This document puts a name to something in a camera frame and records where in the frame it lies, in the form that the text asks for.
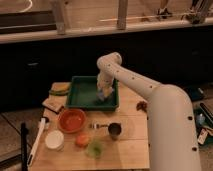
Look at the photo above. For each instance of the black pole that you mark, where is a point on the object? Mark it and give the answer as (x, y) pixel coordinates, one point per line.
(24, 157)

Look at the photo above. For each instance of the dark red dried fruit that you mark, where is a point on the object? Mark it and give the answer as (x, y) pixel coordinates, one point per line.
(141, 105)

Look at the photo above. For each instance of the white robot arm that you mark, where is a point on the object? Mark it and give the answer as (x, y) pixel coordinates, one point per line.
(171, 125)

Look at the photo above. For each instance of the small wooden block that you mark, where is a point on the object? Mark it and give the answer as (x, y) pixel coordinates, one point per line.
(52, 105)

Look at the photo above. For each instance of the green bin with items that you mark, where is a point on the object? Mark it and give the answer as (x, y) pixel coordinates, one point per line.
(204, 124)

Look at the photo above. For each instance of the blue sponge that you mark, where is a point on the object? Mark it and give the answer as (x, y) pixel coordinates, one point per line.
(100, 96)

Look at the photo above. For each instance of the green plastic tray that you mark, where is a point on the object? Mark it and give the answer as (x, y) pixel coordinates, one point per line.
(83, 94)

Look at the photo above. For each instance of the green cup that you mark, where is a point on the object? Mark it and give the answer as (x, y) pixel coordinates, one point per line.
(94, 149)

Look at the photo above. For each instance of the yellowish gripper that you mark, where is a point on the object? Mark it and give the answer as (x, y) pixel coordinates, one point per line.
(106, 90)

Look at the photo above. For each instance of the white handled tool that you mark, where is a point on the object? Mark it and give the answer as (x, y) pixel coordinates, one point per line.
(44, 121)

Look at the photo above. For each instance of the orange fruit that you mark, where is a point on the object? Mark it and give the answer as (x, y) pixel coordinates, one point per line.
(82, 140)

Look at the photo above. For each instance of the metal measuring cup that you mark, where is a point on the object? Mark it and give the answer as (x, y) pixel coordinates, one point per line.
(114, 129)

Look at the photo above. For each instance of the orange bowl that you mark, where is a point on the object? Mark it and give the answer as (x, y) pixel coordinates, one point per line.
(71, 120)

